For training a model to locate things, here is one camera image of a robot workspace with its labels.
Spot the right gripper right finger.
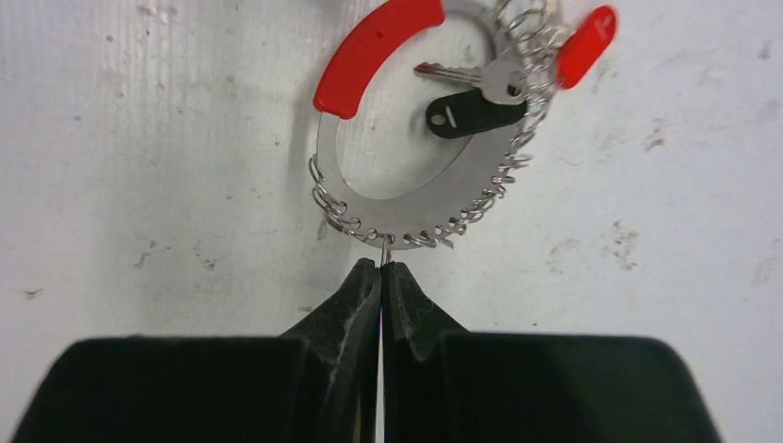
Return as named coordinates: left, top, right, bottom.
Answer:
left=381, top=262, right=720, bottom=442

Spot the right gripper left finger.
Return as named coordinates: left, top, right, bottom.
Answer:
left=13, top=258, right=381, bottom=442

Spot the metal keyring with red handle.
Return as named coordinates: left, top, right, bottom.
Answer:
left=307, top=1, right=561, bottom=251

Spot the key with black tag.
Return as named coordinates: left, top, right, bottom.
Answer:
left=414, top=58, right=527, bottom=139

